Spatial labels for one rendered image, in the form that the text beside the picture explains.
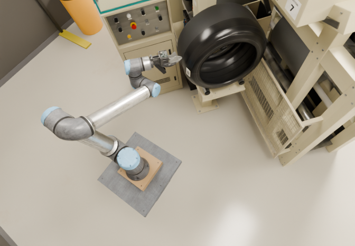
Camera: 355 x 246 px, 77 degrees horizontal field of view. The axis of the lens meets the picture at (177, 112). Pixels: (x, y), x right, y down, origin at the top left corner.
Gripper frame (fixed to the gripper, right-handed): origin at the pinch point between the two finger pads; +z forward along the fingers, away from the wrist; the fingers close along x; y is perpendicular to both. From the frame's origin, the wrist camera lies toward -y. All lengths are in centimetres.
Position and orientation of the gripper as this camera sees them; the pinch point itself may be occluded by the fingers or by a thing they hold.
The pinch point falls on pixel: (180, 58)
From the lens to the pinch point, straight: 154.4
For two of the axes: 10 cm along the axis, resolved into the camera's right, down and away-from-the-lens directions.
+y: 0.0, -4.9, -8.7
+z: 9.6, -2.3, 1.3
